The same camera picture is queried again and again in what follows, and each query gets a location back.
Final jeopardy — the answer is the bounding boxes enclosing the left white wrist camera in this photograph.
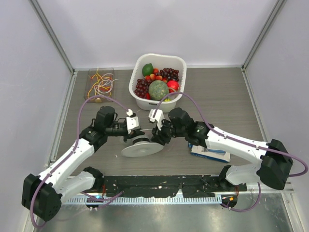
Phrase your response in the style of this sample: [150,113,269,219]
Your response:
[126,109,140,133]

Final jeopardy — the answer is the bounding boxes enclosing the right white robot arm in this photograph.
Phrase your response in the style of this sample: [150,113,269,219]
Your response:
[149,108,293,191]

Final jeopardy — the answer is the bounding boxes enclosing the yellow cable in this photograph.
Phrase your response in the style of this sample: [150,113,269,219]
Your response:
[86,68,113,97]

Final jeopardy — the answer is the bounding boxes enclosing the aluminium frame post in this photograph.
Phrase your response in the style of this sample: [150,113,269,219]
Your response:
[242,0,286,71]
[29,0,75,74]

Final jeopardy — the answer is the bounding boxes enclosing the left aluminium frame post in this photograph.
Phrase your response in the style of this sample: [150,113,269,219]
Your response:
[29,0,75,74]

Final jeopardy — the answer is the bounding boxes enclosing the blue razor package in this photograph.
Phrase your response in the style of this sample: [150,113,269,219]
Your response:
[188,143,230,163]

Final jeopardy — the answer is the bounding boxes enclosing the white plastic fruit basket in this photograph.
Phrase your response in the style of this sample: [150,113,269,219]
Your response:
[128,53,187,111]

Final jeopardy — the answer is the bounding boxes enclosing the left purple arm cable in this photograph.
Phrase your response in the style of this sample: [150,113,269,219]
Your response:
[30,95,131,228]

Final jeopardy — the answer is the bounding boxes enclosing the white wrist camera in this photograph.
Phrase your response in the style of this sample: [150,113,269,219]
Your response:
[126,109,140,133]
[148,109,165,130]

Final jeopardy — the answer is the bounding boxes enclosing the red cable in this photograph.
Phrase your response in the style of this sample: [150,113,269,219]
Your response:
[90,73,114,94]

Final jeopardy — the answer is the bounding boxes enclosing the green lime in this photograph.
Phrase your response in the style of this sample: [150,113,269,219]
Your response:
[142,63,154,77]

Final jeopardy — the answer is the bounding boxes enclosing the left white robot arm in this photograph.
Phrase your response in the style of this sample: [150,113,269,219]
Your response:
[22,106,142,222]

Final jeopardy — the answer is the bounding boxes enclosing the clear plastic cable box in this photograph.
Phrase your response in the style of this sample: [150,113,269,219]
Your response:
[84,68,116,103]

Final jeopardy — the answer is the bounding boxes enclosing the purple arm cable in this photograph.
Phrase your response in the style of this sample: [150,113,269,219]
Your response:
[154,91,309,212]
[30,95,131,228]

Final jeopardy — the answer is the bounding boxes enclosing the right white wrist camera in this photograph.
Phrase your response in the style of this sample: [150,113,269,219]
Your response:
[148,109,165,130]

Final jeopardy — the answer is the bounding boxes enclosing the white perforated cable spool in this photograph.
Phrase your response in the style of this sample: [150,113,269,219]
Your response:
[121,129,164,158]

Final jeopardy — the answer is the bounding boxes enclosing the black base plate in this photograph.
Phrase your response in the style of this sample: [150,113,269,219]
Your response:
[75,174,248,198]

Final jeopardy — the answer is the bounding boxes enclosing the dark red grape bunch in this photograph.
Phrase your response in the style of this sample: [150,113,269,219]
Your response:
[159,68,180,82]

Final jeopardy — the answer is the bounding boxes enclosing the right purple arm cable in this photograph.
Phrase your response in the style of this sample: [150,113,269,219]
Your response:
[154,91,309,212]

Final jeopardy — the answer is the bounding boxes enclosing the white cable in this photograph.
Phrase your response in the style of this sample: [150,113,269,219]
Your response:
[94,76,119,96]

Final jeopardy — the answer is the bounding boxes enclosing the green netted melon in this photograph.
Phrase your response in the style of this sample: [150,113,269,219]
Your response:
[148,80,169,101]

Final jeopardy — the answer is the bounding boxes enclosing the white slotted cable duct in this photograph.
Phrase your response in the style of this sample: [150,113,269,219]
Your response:
[63,194,222,205]

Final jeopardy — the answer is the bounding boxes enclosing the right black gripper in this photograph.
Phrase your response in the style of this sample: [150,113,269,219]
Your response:
[152,116,187,145]

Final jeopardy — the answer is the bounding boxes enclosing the red apple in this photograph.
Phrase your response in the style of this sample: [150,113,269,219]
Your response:
[167,80,179,93]

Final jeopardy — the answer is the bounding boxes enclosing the right aluminium frame post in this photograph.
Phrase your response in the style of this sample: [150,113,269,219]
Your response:
[242,0,286,71]

